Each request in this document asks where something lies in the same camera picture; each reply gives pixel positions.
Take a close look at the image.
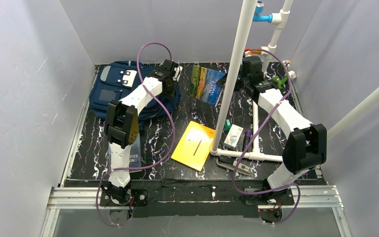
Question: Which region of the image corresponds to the Animal Farm book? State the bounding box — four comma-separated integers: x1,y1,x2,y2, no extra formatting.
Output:
188,65,226,107

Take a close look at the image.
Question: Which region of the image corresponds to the navy blue student backpack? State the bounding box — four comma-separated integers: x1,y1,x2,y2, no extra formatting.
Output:
89,61,181,122

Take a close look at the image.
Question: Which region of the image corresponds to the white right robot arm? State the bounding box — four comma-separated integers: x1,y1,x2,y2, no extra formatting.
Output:
239,56,327,191

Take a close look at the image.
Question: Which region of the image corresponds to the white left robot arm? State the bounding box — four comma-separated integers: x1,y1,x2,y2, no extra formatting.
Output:
104,59,183,188

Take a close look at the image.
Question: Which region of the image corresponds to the orange pipe valve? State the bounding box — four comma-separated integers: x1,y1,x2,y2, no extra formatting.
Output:
243,48,252,57

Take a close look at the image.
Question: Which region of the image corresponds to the green pipe valve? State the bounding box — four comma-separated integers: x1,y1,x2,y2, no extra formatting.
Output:
271,75,288,89

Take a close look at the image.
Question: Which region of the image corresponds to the small green eraser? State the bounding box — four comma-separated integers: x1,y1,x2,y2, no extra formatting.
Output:
224,119,232,131

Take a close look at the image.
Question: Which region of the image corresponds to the purple marker pen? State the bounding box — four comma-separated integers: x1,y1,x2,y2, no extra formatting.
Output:
242,130,252,152

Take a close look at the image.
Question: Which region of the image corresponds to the white rectangular box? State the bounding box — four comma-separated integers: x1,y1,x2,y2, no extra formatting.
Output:
224,124,244,150

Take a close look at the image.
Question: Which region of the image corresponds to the blue pipe valve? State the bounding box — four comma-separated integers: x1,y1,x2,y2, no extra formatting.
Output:
252,0,273,23

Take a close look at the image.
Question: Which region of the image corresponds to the yellow notebook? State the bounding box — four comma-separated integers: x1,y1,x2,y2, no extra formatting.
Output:
171,121,215,171

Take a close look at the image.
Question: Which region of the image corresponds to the black pen on notebook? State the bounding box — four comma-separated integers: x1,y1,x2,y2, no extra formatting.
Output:
193,139,205,156

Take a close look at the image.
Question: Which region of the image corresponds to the Nineteen Eighty-Four book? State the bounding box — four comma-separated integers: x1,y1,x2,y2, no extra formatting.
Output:
129,135,143,173

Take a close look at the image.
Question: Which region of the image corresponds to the grey stapler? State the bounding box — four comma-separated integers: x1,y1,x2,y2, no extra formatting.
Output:
216,156,251,176

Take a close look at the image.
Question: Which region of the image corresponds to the white PVC pipe frame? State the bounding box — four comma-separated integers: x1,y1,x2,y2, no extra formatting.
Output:
210,0,379,163

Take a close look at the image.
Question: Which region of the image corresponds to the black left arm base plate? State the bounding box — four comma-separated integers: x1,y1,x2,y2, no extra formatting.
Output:
99,183,149,207

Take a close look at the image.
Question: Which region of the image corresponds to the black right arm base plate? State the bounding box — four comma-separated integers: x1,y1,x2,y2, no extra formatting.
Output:
240,189,296,207

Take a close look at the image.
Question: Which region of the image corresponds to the aluminium rail frame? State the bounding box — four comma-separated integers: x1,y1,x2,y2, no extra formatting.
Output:
42,67,351,237

